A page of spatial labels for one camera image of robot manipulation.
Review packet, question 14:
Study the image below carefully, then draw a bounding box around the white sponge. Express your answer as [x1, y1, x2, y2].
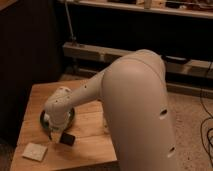
[22, 143, 47, 162]

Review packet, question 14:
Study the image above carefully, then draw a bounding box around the black flat device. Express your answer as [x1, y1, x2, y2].
[162, 55, 190, 64]

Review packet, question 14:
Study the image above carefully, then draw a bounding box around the dark round bowl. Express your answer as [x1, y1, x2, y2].
[40, 109, 75, 131]

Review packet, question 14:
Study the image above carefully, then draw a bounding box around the metal pole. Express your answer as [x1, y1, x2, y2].
[64, 0, 77, 45]

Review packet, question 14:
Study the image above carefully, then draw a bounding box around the wooden shelf board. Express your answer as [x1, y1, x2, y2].
[63, 42, 213, 79]

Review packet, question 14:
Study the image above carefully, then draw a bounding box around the black cable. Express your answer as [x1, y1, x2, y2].
[199, 60, 213, 158]

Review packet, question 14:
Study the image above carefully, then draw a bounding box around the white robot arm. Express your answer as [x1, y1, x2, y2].
[44, 49, 181, 171]

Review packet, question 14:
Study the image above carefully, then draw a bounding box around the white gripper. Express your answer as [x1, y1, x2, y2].
[44, 114, 68, 143]

